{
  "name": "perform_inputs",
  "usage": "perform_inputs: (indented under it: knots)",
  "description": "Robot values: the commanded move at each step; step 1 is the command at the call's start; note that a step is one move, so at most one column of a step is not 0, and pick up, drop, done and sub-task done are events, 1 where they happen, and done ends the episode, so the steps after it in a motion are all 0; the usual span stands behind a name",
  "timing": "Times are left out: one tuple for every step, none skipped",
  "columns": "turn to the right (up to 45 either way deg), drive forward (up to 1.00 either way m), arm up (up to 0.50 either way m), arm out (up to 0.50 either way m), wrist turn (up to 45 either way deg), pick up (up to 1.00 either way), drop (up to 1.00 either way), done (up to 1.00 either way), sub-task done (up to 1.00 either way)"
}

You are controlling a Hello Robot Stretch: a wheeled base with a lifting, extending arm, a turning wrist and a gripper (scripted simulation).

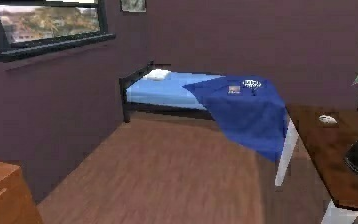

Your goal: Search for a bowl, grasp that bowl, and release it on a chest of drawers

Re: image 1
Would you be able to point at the black framed window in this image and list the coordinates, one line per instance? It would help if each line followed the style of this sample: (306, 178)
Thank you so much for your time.
(47, 23)

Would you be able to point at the small book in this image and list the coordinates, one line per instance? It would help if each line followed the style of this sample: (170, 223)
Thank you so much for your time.
(234, 89)

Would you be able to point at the framed wall picture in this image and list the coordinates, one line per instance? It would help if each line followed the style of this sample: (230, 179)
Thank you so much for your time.
(133, 5)

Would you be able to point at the brown table with white legs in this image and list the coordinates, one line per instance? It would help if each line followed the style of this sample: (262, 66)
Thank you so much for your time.
(330, 150)

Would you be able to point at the orange wooden chest of drawers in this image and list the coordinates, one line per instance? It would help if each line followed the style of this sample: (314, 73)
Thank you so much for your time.
(7, 196)

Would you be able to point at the white pillow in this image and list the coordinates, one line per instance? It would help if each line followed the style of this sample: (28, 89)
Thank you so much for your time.
(157, 74)

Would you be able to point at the dark blue blanket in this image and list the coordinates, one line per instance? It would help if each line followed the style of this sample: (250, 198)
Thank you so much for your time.
(250, 116)

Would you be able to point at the small white object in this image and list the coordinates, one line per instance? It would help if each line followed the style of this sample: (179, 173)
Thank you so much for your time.
(327, 119)

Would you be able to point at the black framed blue bed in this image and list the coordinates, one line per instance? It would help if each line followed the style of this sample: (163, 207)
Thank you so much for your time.
(160, 91)

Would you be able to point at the white round patterned object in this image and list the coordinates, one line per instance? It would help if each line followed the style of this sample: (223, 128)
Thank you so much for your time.
(251, 83)

